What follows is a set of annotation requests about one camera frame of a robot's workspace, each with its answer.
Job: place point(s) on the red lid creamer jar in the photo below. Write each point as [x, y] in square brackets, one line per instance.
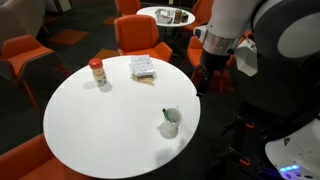
[98, 75]

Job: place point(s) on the green marker pen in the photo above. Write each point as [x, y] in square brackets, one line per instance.
[166, 115]

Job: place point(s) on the silver snack package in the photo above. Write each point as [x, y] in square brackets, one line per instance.
[163, 16]

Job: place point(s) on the dark glass jar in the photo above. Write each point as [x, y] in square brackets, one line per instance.
[178, 16]

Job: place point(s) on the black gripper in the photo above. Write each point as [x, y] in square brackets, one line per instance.
[215, 60]

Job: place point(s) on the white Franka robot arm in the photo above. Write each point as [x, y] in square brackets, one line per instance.
[233, 16]

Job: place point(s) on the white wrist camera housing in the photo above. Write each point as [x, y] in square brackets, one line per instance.
[247, 60]

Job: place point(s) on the small round white table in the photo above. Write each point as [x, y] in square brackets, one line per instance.
[150, 15]

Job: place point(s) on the wooden stirrer stick bundle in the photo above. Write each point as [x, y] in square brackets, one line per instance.
[144, 81]

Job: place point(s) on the orange armchair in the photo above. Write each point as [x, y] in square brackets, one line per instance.
[23, 53]
[201, 11]
[128, 6]
[138, 36]
[195, 50]
[30, 163]

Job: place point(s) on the white coffee stirrer box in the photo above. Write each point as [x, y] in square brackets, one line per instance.
[142, 66]

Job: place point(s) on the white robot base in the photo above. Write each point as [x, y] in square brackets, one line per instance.
[296, 150]

